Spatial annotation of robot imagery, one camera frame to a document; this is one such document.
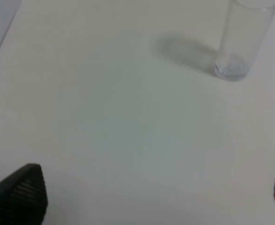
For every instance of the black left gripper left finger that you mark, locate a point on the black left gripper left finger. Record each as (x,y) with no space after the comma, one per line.
(23,197)

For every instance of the tall clear drinking glass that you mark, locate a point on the tall clear drinking glass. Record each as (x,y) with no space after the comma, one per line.
(246,24)

